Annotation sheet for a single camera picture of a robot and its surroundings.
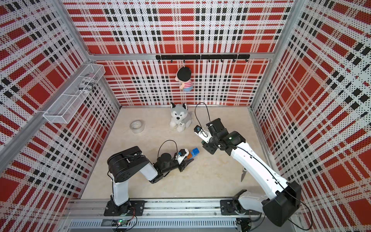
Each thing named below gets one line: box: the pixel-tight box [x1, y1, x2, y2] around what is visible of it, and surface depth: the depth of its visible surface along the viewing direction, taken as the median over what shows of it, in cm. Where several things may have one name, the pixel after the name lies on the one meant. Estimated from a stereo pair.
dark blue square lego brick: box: [192, 147, 200, 156], surface depth 85 cm
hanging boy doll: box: [175, 66, 194, 92], surface depth 96 cm
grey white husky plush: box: [169, 101, 194, 133], surface depth 96 cm
